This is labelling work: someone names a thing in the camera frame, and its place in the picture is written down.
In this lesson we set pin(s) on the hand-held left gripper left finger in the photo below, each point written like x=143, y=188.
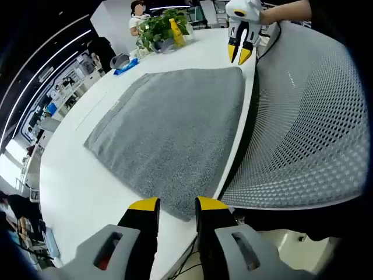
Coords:
x=110, y=256

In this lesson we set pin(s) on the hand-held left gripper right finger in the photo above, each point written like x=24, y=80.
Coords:
x=233, y=256

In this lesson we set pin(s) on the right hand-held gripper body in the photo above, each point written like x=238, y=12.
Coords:
x=247, y=8

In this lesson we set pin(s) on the grey towel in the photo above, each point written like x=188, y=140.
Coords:
x=175, y=131

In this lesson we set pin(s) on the person's right hand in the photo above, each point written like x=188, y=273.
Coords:
x=269, y=16

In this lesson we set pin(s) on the clear glass container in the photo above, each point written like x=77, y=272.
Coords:
x=189, y=32

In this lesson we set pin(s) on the yellow bottle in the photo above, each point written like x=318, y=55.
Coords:
x=177, y=33

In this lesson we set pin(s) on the light blue box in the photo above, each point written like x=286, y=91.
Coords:
x=52, y=243

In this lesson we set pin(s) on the person's black shirt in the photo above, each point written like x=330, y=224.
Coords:
x=314, y=10

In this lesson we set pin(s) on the green potted plant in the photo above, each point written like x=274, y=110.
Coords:
x=158, y=29

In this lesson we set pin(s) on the grey mesh office chair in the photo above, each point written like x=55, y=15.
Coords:
x=306, y=116

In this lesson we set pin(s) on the small white cup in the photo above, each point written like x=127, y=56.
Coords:
x=137, y=53

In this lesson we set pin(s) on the blue wipes packet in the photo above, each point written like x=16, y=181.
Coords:
x=126, y=67

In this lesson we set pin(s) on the ceiling air conditioner unit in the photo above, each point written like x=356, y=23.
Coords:
x=46, y=74

